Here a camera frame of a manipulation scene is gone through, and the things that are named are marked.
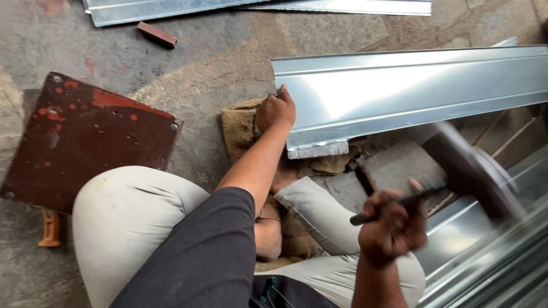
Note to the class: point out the person's left hand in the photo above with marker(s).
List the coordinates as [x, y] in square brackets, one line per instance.
[274, 113]

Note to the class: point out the brown burlap sack mat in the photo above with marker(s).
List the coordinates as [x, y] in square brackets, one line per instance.
[239, 128]

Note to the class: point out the small red brick piece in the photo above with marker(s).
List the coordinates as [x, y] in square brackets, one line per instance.
[156, 34]

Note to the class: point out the person's right hand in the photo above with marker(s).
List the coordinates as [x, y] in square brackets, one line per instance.
[389, 231]

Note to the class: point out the person's right fingers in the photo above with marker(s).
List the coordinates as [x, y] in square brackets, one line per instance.
[394, 209]

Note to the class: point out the person's dark sleeve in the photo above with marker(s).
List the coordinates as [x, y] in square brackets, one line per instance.
[201, 256]

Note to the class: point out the thin metal rod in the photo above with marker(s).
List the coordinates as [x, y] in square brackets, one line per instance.
[489, 128]
[513, 137]

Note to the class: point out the person's bare foot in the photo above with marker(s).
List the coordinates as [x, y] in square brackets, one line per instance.
[267, 235]

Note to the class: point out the grey metal block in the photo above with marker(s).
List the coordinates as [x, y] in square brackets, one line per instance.
[319, 150]

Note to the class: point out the person's beige trousers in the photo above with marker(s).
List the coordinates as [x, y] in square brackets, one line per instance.
[128, 222]

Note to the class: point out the rusty red-brown board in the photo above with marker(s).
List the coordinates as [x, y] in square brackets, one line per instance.
[85, 137]

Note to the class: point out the long galvanized sheet metal panel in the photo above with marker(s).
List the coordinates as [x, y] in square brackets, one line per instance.
[351, 7]
[145, 9]

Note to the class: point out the stack of galvanized sheet panels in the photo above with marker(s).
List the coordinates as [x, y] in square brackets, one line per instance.
[483, 256]

